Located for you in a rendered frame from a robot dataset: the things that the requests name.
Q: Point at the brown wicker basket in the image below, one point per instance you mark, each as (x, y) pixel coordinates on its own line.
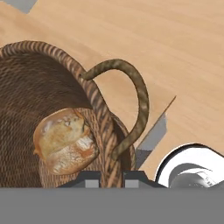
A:
(35, 96)

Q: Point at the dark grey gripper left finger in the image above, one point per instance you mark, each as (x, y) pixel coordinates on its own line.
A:
(89, 178)

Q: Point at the white round plate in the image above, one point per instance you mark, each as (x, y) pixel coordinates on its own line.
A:
(175, 159)

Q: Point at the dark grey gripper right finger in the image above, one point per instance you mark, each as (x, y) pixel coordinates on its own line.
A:
(134, 178)

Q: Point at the silver metal object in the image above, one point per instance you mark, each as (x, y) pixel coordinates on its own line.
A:
(196, 179)

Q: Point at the crusty bread loaf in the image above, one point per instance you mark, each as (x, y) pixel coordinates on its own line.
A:
(64, 142)

